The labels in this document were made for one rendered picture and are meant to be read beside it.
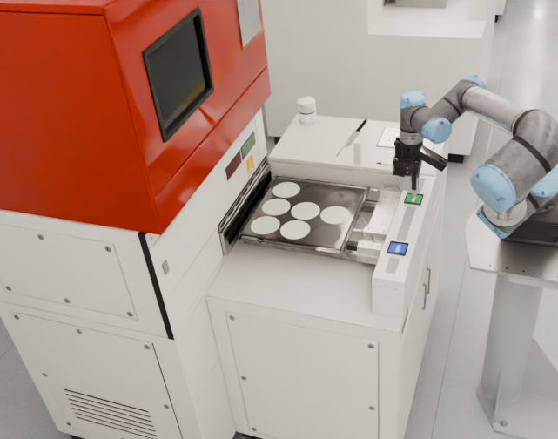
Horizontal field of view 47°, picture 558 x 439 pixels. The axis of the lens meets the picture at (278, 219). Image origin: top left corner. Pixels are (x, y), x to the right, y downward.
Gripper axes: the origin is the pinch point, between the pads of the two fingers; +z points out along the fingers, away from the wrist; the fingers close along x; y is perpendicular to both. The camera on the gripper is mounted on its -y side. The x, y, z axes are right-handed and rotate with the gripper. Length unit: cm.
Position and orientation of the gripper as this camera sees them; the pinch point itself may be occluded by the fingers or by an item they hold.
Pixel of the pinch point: (416, 193)
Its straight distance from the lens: 212.9
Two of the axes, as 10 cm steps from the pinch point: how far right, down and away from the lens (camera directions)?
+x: -3.4, 5.9, -7.3
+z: 1.0, 7.9, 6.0
